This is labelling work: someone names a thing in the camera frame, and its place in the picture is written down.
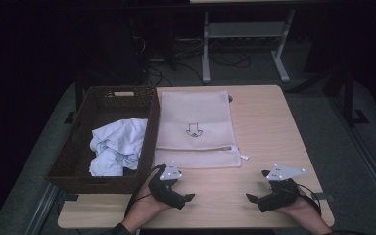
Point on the person's left hand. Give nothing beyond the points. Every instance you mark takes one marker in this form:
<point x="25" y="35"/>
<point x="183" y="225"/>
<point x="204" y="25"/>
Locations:
<point x="148" y="205"/>

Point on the white metal frame table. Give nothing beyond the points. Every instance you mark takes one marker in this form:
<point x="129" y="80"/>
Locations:
<point x="244" y="29"/>

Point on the person's right hand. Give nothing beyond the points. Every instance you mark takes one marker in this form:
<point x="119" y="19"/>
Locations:
<point x="298" y="209"/>

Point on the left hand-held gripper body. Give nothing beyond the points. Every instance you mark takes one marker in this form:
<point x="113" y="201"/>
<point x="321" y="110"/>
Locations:
<point x="163" y="192"/>

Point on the brown woven basket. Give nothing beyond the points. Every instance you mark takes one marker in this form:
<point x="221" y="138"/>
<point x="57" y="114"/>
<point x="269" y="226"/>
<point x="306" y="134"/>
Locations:
<point x="111" y="143"/>

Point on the black metal stand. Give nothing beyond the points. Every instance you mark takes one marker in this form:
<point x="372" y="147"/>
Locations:
<point x="347" y="98"/>

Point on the aluminium floor rail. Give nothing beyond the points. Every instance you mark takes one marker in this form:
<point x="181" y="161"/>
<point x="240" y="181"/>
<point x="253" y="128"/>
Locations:
<point x="365" y="156"/>
<point x="42" y="209"/>

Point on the white mesh laundry bag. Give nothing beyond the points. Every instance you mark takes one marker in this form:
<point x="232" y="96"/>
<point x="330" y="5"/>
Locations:
<point x="196" y="130"/>

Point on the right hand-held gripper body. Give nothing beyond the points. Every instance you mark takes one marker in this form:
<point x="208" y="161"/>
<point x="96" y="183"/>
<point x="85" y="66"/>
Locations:
<point x="282" y="194"/>

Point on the white shirt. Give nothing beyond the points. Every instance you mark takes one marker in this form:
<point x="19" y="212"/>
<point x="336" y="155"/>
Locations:
<point x="117" y="147"/>

